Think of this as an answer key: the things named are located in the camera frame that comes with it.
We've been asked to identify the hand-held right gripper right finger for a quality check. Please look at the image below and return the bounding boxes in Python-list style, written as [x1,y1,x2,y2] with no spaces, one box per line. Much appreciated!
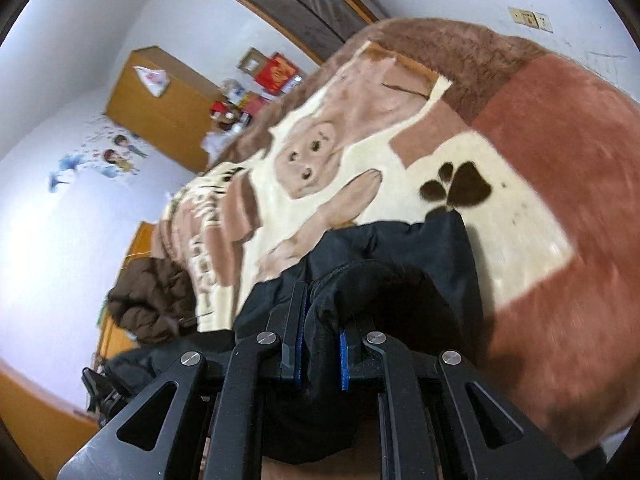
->
[339,315,585,480]

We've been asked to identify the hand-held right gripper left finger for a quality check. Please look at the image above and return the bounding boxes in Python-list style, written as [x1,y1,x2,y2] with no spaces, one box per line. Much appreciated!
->
[56,281,308,480]

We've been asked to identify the black puffer jacket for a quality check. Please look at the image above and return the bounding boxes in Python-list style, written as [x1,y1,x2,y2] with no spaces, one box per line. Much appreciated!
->
[102,210,487,467]

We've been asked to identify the brown puffer jacket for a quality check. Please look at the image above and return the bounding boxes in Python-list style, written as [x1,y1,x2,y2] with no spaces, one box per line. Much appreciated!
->
[106,256,200,346]

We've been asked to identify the wooden nightstand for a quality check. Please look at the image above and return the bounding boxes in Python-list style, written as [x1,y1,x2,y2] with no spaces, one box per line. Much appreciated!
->
[92,221,157,361]

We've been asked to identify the white plastic bag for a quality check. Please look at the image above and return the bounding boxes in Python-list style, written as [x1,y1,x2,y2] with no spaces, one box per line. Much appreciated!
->
[200,127,238,166]

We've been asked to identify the brown printed fleece blanket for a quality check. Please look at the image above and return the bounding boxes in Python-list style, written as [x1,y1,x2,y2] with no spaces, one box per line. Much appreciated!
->
[150,16,640,461]

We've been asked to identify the wooden wardrobe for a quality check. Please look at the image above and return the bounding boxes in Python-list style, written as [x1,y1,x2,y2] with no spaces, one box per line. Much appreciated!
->
[104,46,227,173]

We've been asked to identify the red gift box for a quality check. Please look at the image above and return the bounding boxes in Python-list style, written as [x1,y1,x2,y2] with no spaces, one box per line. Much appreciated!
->
[255,53,301,96]

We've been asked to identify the open cardboard box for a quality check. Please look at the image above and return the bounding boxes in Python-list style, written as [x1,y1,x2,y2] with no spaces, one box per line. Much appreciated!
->
[236,47,268,78]

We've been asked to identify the printed plastic bag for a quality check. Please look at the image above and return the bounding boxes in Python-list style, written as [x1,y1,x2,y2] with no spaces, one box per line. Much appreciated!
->
[132,65,170,98]

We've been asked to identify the wooden bed frame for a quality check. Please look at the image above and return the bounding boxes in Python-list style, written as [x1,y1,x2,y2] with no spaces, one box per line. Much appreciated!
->
[0,357,103,478]

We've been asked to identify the cartoon wall poster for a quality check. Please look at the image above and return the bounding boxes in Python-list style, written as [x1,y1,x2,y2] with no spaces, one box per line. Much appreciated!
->
[47,115,151,195]

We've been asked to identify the wooden door frame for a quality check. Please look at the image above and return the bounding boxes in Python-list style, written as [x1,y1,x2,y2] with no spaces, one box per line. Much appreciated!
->
[203,0,392,67]

